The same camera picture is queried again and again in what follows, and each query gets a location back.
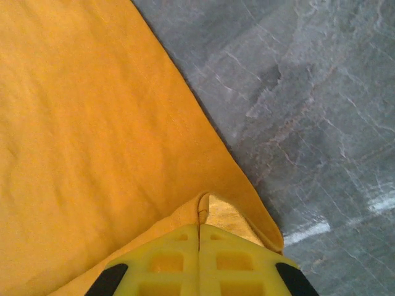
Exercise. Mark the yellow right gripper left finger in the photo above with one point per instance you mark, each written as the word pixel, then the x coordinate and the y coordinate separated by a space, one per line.
pixel 160 271

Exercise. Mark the yellow t-shirt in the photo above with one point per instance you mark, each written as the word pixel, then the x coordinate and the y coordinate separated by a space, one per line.
pixel 92 123

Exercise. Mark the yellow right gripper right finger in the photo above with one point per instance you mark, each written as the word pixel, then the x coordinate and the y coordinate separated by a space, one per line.
pixel 247 271

